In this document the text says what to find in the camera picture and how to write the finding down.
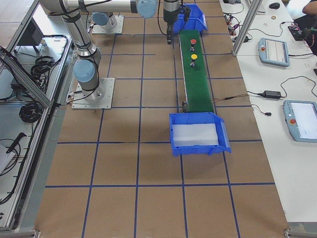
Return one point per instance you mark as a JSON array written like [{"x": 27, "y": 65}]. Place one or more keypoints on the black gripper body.
[{"x": 169, "y": 16}]

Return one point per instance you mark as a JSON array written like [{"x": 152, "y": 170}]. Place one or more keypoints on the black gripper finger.
[
  {"x": 187, "y": 11},
  {"x": 169, "y": 34}
]

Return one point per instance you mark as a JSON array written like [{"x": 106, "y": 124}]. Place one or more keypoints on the red push button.
[{"x": 192, "y": 44}]

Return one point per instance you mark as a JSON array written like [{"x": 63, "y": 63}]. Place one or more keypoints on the yellow push button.
[{"x": 193, "y": 60}]

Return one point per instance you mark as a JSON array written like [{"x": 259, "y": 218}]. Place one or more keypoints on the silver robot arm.
[
  {"x": 86, "y": 70},
  {"x": 147, "y": 9}
]

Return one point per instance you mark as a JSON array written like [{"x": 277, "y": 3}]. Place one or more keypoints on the blue left plastic bin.
[{"x": 196, "y": 21}]

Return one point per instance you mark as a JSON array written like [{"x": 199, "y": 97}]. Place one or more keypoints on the blue plastic bin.
[
  {"x": 196, "y": 21},
  {"x": 200, "y": 118}
]

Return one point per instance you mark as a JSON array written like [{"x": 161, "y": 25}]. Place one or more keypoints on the green conveyor belt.
[{"x": 197, "y": 86}]

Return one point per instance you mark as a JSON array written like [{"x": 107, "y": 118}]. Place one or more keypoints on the black computer mouse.
[{"x": 274, "y": 5}]

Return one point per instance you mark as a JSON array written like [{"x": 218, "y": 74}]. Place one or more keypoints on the grey teach pendant far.
[{"x": 273, "y": 52}]

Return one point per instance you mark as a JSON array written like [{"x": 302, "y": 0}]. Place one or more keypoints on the grey teach pendant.
[
  {"x": 273, "y": 52},
  {"x": 301, "y": 120}
]

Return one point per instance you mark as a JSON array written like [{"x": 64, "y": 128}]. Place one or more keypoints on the white foam pad right bin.
[{"x": 194, "y": 134}]

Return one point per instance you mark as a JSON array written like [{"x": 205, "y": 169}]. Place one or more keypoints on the black power brick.
[{"x": 272, "y": 94}]

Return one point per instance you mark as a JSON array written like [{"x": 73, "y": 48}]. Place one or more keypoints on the blue right plastic bin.
[{"x": 200, "y": 118}]

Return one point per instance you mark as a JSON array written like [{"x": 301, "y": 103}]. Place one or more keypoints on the grey teach pendant near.
[{"x": 301, "y": 120}]

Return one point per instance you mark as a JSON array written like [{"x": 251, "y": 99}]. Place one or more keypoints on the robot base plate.
[
  {"x": 104, "y": 25},
  {"x": 101, "y": 98}
]

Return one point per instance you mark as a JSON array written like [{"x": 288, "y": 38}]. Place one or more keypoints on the aluminium profile post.
[{"x": 246, "y": 26}]

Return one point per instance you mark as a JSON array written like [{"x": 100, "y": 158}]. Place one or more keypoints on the aluminium frame rail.
[{"x": 22, "y": 76}]

